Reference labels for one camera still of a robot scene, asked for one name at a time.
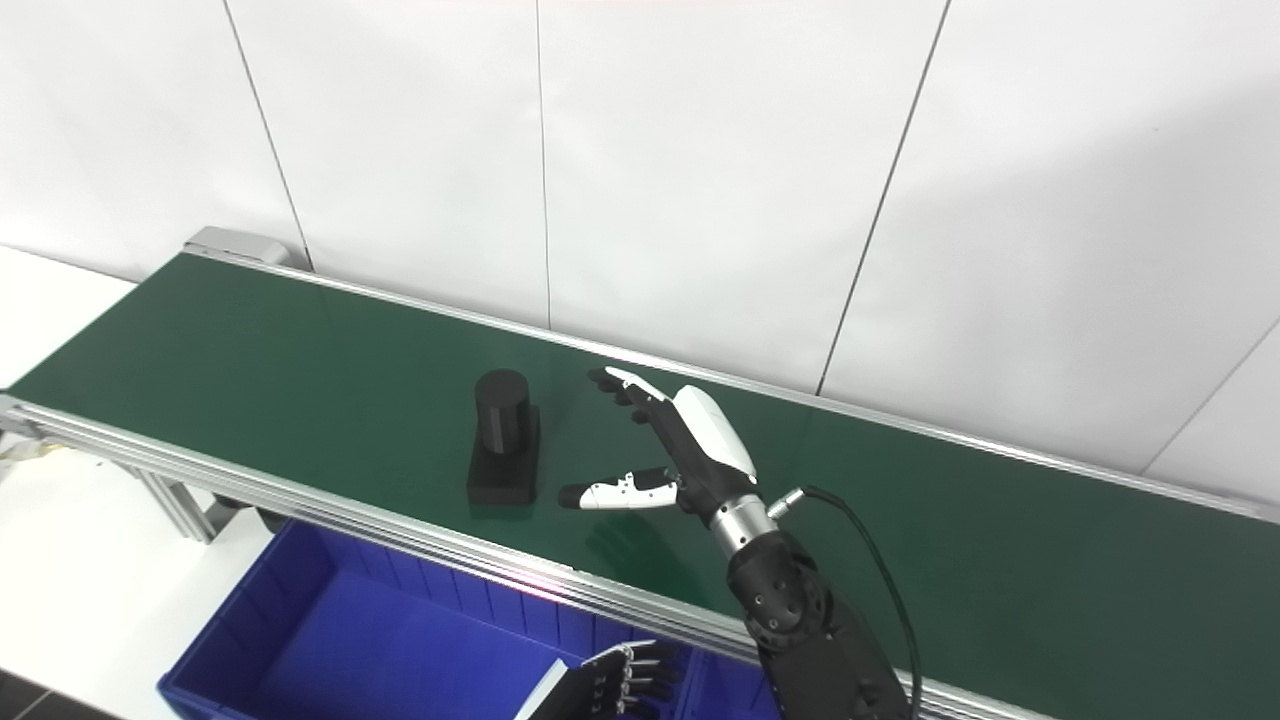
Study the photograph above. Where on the green conveyor belt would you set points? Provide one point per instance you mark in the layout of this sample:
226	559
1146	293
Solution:
400	535
300	380

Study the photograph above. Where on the blue plastic bin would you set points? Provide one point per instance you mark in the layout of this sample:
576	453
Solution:
755	700
380	640

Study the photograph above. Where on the black cylinder block part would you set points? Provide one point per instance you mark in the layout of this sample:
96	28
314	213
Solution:
503	460

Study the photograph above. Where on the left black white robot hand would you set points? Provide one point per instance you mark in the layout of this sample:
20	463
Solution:
590	700

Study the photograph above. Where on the aluminium conveyor leg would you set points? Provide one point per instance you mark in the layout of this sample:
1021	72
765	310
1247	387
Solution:
180	505

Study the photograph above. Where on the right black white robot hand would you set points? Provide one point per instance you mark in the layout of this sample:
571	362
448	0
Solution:
700	450

